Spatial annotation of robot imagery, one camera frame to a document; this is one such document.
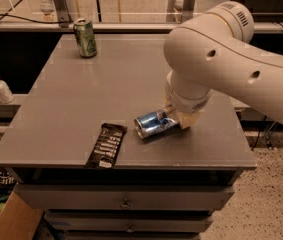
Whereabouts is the blue silver redbull can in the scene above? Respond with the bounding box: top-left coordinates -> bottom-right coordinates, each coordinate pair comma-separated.
134,109 -> 179,139

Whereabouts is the black rxbar chocolate bar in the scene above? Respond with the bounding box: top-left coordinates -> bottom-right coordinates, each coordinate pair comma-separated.
85,123 -> 127,169

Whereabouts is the cardboard box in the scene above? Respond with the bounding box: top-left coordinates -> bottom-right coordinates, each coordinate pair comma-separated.
0,192 -> 43,240

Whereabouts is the top grey drawer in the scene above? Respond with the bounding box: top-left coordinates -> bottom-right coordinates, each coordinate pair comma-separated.
14,184 -> 234,211

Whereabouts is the grey drawer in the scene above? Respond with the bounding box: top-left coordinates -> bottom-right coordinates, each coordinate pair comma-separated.
14,184 -> 234,211
45,212 -> 212,233

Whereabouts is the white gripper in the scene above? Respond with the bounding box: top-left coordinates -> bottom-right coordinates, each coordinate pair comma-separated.
163,71 -> 212,129

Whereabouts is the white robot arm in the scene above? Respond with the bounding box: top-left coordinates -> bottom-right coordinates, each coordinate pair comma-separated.
163,2 -> 283,125

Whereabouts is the green soda can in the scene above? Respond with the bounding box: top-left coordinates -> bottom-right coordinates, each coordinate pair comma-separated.
73,18 -> 97,58

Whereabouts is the grey drawer cabinet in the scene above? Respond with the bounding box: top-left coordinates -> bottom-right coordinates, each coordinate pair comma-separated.
0,34 -> 256,240

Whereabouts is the white pump lotion bottle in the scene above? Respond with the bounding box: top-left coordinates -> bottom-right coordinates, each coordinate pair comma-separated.
0,80 -> 14,104

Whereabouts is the black cable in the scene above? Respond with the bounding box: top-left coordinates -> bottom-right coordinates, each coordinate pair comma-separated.
0,0 -> 72,24

